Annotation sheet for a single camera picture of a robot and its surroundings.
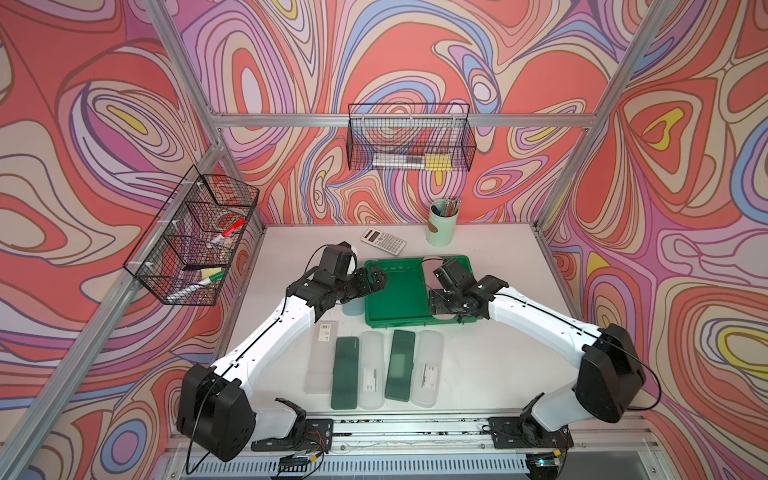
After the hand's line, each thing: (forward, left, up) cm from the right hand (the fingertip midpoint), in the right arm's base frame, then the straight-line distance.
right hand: (443, 309), depth 85 cm
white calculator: (+36, +17, -9) cm, 40 cm away
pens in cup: (+37, -7, +6) cm, 38 cm away
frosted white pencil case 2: (-14, +5, -8) cm, 17 cm away
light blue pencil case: (+8, +27, -10) cm, 30 cm away
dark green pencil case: (-14, +29, -9) cm, 33 cm away
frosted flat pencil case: (-9, +36, -9) cm, 39 cm away
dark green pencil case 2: (-13, +13, -9) cm, 20 cm away
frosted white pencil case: (-14, +21, -9) cm, 27 cm away
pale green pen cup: (+34, -5, -2) cm, 34 cm away
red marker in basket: (+14, +53, +24) cm, 60 cm away
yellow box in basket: (+38, -1, +24) cm, 45 cm away
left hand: (+4, +18, +10) cm, 21 cm away
